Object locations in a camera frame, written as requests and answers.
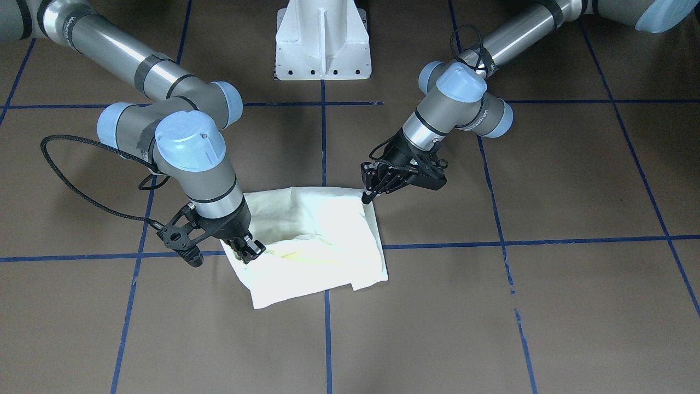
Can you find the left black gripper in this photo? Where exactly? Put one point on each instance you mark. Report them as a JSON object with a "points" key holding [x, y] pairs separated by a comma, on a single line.
{"points": [[403, 154]]}

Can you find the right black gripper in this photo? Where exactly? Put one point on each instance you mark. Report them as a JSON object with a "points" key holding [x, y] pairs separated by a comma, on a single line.
{"points": [[227, 225]]}

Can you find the cream long-sleeve cat shirt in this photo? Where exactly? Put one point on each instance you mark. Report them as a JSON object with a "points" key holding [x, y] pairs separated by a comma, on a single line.
{"points": [[316, 238]]}

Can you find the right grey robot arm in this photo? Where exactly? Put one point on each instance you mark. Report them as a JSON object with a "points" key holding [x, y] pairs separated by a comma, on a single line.
{"points": [[178, 136]]}

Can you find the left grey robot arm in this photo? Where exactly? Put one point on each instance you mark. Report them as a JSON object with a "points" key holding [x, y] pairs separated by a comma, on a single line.
{"points": [[456, 96]]}

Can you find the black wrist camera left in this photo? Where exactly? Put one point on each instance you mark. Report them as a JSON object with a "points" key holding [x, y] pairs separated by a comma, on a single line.
{"points": [[427, 172]]}

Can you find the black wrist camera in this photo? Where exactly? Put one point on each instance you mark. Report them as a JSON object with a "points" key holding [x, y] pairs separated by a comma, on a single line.
{"points": [[183, 233], [427, 172]]}

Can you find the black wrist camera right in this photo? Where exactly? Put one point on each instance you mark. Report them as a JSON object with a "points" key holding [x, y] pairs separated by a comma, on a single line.
{"points": [[183, 233]]}

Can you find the white camera mast with base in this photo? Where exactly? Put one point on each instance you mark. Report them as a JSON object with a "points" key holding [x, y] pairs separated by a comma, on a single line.
{"points": [[322, 40]]}

